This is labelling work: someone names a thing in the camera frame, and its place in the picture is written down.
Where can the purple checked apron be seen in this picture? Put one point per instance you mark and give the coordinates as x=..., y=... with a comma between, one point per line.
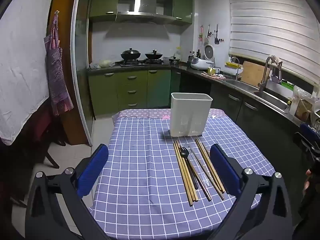
x=56, y=80

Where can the yellow container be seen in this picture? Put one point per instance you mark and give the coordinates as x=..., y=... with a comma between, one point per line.
x=211, y=71

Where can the steel sink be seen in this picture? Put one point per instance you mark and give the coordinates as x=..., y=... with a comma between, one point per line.
x=270, y=97

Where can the white rice cooker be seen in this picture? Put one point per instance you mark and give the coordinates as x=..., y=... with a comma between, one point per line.
x=200, y=63

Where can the gas stove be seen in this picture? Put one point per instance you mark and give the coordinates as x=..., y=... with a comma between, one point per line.
x=143, y=63

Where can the green tray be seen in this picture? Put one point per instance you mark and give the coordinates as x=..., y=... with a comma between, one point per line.
x=287, y=85

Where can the hanging spatula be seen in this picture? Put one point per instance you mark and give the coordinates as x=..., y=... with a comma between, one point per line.
x=216, y=40

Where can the white cup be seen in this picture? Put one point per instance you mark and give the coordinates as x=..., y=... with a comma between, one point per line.
x=218, y=70

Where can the pink rag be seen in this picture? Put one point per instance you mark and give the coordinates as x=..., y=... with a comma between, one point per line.
x=215, y=76

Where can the clear plastic utensil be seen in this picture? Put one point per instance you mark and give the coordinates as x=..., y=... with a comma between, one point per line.
x=200, y=170

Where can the sliding glass door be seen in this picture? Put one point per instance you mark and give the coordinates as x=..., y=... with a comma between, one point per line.
x=81, y=55

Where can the dark base cabinet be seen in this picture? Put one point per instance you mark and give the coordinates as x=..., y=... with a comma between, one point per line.
x=225, y=100

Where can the steel range hood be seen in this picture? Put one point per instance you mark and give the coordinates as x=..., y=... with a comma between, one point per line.
x=145, y=5

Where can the dark brown chopstick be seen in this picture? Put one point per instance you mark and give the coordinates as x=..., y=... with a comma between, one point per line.
x=207, y=192

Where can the wooden cutting board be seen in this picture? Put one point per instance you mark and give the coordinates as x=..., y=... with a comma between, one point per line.
x=252, y=75

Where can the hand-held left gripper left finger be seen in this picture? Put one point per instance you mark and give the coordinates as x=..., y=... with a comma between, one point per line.
x=92, y=170

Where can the hanging ladle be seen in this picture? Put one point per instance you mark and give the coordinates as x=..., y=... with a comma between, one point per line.
x=207, y=36

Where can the green wall cabinet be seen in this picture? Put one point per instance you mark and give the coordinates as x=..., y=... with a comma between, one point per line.
x=103, y=2
x=183, y=7

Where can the pink hanging tool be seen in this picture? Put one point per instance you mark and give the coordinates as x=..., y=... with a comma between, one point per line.
x=201, y=35

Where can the brushed steel faucet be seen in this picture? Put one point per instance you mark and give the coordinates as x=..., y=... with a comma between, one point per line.
x=265, y=72

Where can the yellow sponge rack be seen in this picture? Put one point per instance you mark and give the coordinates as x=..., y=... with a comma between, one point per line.
x=233, y=65

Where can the blue checked tablecloth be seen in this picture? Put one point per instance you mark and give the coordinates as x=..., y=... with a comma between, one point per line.
x=145, y=167

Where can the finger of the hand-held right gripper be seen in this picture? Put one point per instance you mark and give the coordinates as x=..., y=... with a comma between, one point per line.
x=310, y=130
x=306, y=146

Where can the black wok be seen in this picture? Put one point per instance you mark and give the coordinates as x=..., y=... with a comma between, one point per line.
x=130, y=54
x=153, y=55

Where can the clear plastic bag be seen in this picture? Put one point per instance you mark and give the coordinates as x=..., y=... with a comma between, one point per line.
x=302, y=102

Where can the person's right hand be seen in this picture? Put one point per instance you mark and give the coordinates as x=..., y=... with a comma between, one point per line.
x=305, y=190

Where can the white plastic utensil holder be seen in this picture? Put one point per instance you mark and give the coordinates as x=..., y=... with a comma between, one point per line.
x=191, y=115

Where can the white plastic bag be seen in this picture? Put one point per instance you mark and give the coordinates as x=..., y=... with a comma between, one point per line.
x=107, y=63

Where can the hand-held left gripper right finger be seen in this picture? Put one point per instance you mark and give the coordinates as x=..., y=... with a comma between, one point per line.
x=225, y=170

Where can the grey cloth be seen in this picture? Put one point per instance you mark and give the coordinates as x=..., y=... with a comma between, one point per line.
x=95, y=66

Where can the green base cabinet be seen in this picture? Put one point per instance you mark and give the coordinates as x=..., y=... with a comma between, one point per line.
x=132, y=92

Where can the dark sauce bottles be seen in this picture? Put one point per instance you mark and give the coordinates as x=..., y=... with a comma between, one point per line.
x=195, y=56

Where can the brown wooden panel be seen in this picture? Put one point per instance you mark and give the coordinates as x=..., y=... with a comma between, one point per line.
x=65, y=17

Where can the white hanging sheet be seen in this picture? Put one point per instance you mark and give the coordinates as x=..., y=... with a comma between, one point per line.
x=22, y=67

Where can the chrome faucet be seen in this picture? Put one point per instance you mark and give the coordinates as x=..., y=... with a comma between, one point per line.
x=237, y=67

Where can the light wooden chopstick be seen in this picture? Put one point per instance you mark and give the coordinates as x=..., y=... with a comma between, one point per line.
x=187, y=180
x=205, y=148
x=184, y=180
x=196, y=194
x=190, y=180
x=206, y=155
x=209, y=170

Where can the white window blind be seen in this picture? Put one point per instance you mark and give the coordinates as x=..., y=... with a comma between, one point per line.
x=270, y=30

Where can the clear oil bottle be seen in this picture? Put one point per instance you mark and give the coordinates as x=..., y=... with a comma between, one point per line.
x=178, y=52

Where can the small steel pot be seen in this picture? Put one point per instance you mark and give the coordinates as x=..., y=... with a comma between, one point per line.
x=174, y=60

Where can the dark red chair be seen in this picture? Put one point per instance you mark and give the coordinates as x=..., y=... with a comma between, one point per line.
x=42, y=127

